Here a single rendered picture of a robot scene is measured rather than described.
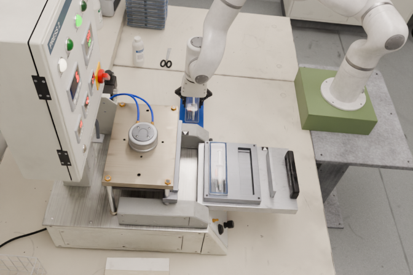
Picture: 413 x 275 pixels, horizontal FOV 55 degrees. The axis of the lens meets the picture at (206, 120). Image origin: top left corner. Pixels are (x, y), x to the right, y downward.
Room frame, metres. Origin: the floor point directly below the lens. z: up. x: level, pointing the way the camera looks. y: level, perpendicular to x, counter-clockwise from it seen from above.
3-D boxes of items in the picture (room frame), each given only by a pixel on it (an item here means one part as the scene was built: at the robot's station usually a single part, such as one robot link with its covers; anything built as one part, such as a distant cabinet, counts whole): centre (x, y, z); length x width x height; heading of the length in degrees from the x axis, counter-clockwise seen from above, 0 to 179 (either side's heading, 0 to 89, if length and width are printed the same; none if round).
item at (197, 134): (0.78, 0.10, 0.96); 0.26 x 0.05 x 0.07; 96
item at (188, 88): (1.09, 0.07, 0.89); 0.10 x 0.08 x 0.11; 97
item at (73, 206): (0.63, 0.20, 0.93); 0.46 x 0.35 x 0.01; 96
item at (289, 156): (0.68, -0.28, 0.99); 0.15 x 0.02 x 0.04; 6
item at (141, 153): (0.65, 0.19, 1.08); 0.31 x 0.24 x 0.13; 6
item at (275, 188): (0.66, -0.14, 0.97); 0.30 x 0.22 x 0.08; 96
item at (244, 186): (0.66, -0.10, 0.98); 0.20 x 0.17 x 0.03; 6
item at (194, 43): (1.09, 0.07, 1.04); 0.09 x 0.08 x 0.13; 15
